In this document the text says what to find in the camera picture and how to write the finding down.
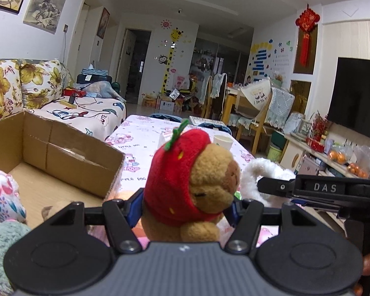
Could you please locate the strawberry hat bear plush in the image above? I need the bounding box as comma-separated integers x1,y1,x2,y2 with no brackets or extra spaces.
139,119,242,243

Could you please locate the white fluffy plush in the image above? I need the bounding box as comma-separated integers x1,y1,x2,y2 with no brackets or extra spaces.
240,157,297,209

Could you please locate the giraffe height chart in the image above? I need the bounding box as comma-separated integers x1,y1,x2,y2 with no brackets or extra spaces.
160,27,184,95

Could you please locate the paper cup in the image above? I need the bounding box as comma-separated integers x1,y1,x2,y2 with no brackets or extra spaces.
213,135,233,150

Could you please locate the wooden chair with covers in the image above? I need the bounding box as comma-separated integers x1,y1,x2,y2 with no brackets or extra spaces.
235,79,295,154

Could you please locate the cardboard box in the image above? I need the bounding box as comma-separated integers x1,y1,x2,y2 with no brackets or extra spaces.
0,111,125,228

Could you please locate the floral sofa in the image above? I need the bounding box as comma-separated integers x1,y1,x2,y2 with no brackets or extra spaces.
0,59,126,140

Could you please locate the framed sketch portrait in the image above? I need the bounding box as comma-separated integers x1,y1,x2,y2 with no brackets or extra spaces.
23,0,66,34

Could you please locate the white TV cabinet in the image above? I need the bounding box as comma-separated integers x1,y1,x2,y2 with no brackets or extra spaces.
279,134,360,178

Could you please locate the white floral cloth bundle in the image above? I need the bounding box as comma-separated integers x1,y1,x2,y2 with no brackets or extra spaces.
0,170,26,222

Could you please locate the red Chinese knot ornament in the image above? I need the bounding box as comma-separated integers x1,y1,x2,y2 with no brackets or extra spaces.
295,5,320,66

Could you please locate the black television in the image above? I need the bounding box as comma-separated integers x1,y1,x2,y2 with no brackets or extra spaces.
328,57,370,138

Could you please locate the teal fuzzy plush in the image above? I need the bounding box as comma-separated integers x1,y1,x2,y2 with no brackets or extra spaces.
0,220,31,295

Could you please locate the pink cartoon tablecloth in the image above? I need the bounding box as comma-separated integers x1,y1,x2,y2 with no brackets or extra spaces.
104,114,328,249

